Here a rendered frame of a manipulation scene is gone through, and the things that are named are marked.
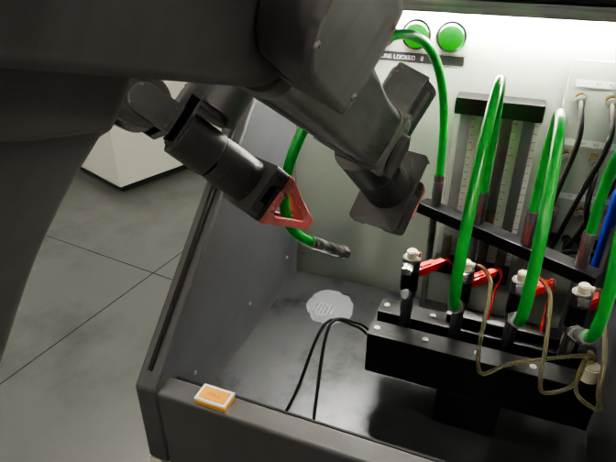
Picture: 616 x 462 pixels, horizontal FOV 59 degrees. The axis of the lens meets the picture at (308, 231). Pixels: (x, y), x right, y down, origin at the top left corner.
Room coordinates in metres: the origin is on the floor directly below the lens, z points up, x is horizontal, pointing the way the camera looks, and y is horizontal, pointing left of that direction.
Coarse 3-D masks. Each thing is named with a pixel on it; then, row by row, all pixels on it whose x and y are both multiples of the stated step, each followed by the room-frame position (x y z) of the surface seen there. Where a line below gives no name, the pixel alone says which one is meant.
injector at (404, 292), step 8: (416, 264) 0.69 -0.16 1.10; (416, 272) 0.69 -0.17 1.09; (408, 280) 0.69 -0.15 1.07; (416, 280) 0.69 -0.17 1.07; (400, 288) 0.70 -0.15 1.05; (408, 288) 0.69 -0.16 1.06; (416, 288) 0.69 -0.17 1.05; (408, 296) 0.67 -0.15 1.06; (408, 304) 0.69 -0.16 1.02; (408, 312) 0.69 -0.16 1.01; (400, 320) 0.70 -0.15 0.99; (408, 320) 0.70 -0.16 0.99
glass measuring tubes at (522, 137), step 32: (480, 96) 0.92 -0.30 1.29; (512, 96) 0.92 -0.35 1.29; (480, 128) 0.91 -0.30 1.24; (512, 128) 0.91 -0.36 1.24; (512, 160) 0.91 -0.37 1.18; (448, 192) 0.95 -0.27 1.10; (512, 192) 0.89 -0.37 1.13; (512, 224) 0.89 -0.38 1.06; (448, 256) 0.92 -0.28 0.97; (480, 256) 0.90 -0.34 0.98
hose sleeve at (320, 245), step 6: (318, 240) 0.66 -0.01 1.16; (324, 240) 0.67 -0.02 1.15; (306, 246) 0.65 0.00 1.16; (312, 246) 0.65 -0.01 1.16; (318, 246) 0.66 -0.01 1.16; (324, 246) 0.66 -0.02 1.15; (330, 246) 0.67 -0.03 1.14; (336, 246) 0.69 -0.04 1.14; (324, 252) 0.67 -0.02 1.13; (330, 252) 0.68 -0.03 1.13; (336, 252) 0.68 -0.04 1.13; (342, 252) 0.69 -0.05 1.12
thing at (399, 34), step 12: (396, 36) 0.76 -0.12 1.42; (408, 36) 0.78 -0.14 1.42; (420, 36) 0.80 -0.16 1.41; (432, 48) 0.83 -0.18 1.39; (432, 60) 0.84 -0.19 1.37; (444, 72) 0.86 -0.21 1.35; (444, 84) 0.86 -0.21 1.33; (444, 96) 0.87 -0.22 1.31; (444, 108) 0.87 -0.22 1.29; (444, 120) 0.87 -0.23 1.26; (300, 132) 0.64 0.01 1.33; (444, 132) 0.88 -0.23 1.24; (300, 144) 0.63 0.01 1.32; (444, 144) 0.88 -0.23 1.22; (288, 156) 0.63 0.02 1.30; (444, 156) 0.88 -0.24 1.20; (288, 168) 0.62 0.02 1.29; (444, 168) 0.88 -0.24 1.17; (288, 204) 0.62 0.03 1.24; (288, 216) 0.62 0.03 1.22; (288, 228) 0.62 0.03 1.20; (300, 240) 0.64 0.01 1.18; (312, 240) 0.65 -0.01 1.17
